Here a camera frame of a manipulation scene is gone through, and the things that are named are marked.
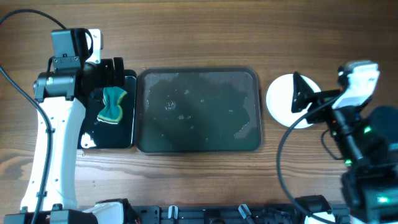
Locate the white plate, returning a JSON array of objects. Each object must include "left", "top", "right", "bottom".
[{"left": 265, "top": 73, "right": 312, "bottom": 127}]

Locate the green yellow sponge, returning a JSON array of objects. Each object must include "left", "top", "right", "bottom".
[{"left": 97, "top": 86, "right": 127, "bottom": 124}]

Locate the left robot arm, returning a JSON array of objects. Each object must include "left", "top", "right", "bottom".
[{"left": 4, "top": 28, "right": 137, "bottom": 223}]

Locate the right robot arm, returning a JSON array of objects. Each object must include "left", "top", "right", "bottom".
[{"left": 291, "top": 69, "right": 397, "bottom": 223}]

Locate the black water basin tray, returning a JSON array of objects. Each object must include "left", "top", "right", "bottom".
[{"left": 78, "top": 70, "right": 137, "bottom": 149}]

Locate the large dark serving tray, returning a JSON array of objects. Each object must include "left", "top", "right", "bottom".
[{"left": 134, "top": 67, "right": 262, "bottom": 154}]

